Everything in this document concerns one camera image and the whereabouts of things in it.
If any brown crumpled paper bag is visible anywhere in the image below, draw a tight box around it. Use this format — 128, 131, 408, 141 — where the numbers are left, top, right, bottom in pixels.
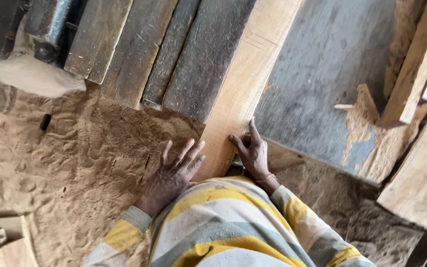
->
0, 214, 39, 267

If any large sawdust heap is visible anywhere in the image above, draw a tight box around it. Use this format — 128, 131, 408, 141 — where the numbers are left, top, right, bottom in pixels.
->
0, 82, 207, 267

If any yellow grey striped shirt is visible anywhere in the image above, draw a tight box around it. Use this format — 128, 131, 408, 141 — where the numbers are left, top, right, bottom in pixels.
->
82, 175, 378, 267

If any sawdust patch on table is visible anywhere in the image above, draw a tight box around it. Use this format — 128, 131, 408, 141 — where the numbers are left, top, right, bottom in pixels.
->
341, 83, 427, 183

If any person's right hand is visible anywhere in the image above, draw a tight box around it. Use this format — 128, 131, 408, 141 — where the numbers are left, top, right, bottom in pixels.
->
228, 117, 276, 182

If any broad light wooden slab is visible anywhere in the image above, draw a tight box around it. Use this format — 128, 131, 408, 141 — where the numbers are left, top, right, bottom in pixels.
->
376, 74, 427, 231

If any grey metal saw table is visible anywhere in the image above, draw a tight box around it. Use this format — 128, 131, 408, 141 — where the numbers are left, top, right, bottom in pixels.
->
254, 0, 397, 186

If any black metal machine part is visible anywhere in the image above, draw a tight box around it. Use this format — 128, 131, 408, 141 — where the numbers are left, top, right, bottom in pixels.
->
24, 0, 89, 68

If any person's left hand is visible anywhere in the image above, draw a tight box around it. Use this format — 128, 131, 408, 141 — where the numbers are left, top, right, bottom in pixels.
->
136, 138, 207, 218

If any small black block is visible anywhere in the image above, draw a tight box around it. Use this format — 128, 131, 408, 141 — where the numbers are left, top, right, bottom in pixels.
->
39, 113, 52, 131

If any wide dark weathered wooden beam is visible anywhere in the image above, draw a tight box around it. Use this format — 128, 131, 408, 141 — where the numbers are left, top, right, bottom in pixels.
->
162, 0, 257, 124

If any orange thread wrist bracelet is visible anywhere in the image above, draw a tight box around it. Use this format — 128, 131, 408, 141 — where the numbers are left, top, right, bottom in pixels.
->
255, 173, 277, 184

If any narrow dark weathered wooden beam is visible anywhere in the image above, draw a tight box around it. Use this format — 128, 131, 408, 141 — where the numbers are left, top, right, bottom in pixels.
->
141, 0, 202, 111

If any light wooden board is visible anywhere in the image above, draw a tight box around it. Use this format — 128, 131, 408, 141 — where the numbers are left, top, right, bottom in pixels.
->
378, 0, 427, 127

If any long light wooden plank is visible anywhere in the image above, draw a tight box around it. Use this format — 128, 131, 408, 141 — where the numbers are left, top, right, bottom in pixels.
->
193, 0, 304, 182

